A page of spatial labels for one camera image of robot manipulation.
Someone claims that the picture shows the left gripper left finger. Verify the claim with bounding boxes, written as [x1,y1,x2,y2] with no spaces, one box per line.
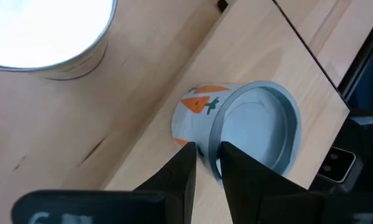
[132,141,198,224]

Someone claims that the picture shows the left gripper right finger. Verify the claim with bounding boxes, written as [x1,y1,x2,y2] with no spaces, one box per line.
[219,141,309,224]

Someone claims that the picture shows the pale blue carrot can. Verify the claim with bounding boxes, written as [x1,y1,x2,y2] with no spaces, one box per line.
[170,80,302,187]

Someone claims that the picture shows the light wooden shelf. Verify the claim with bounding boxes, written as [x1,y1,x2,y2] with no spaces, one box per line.
[104,0,351,224]

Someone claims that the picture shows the small black camera box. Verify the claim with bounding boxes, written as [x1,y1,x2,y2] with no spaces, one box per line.
[316,146,357,184]

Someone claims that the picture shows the black aluminium table frame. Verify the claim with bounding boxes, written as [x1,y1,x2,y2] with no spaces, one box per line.
[337,6,373,118]

